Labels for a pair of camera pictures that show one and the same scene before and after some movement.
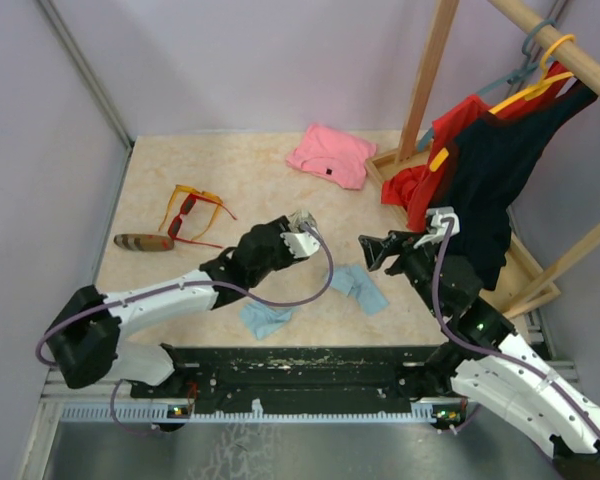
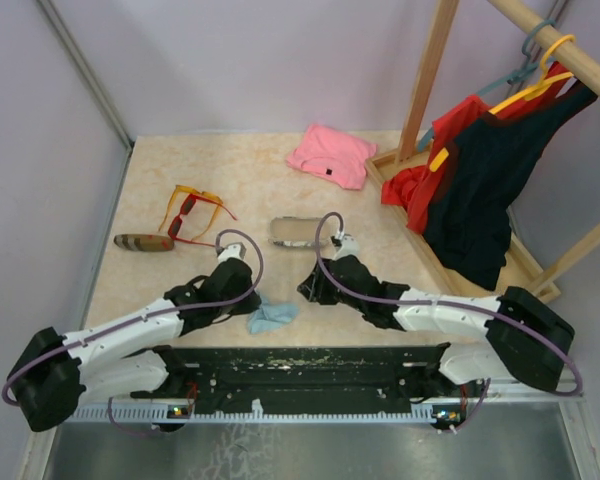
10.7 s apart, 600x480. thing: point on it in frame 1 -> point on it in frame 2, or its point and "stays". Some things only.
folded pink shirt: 333,154 stays
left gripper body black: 283,257 -> 246,306
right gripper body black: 415,263 -> 326,295
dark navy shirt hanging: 490,160 stays
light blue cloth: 263,320 stays
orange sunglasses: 182,188 stays
